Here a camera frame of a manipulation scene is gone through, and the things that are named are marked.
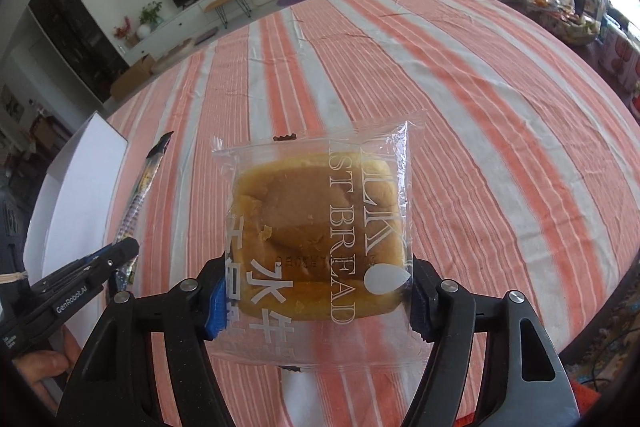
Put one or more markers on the person's left hand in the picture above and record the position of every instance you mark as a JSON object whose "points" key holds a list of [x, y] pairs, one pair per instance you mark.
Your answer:
{"points": [[40, 364]]}

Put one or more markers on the wicker basket of snacks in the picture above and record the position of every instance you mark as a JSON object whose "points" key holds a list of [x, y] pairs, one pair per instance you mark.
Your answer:
{"points": [[560, 19]]}

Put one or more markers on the red white canisters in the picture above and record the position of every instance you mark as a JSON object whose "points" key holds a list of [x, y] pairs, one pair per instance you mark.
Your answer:
{"points": [[620, 54]]}

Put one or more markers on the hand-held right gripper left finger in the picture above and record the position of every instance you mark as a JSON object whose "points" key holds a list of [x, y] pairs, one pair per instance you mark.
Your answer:
{"points": [[217, 307]]}

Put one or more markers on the plant in white vase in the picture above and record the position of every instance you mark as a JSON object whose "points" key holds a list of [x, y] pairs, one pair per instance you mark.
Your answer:
{"points": [[150, 17]]}

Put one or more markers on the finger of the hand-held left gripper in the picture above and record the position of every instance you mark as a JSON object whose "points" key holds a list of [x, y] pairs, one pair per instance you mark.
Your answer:
{"points": [[75, 271], [120, 257]]}

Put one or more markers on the white cardboard box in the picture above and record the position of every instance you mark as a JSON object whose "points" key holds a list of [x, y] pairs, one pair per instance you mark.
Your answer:
{"points": [[85, 177]]}

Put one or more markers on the black cabinet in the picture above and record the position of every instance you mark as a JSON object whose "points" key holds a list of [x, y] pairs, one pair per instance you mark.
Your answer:
{"points": [[75, 32]]}

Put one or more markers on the red flowers in vase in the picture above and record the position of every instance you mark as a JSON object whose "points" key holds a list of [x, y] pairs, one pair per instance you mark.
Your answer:
{"points": [[125, 32]]}

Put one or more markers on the brown cardboard box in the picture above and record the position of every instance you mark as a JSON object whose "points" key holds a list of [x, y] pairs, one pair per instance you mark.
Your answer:
{"points": [[132, 79]]}

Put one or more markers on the orange fuzzy cushion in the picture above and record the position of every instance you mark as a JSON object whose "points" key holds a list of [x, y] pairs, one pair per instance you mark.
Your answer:
{"points": [[587, 399]]}

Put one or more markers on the clear bread packet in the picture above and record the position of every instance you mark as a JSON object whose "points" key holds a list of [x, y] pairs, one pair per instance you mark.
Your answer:
{"points": [[310, 217]]}

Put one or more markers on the orange striped tablecloth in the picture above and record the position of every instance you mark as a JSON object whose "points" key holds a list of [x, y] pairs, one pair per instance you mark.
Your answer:
{"points": [[475, 132]]}

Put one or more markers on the dark snack bar packet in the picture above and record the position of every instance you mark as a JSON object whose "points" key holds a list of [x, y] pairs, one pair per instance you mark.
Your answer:
{"points": [[145, 182]]}

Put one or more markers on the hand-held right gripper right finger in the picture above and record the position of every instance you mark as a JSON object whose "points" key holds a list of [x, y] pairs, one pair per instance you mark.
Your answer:
{"points": [[450, 307]]}

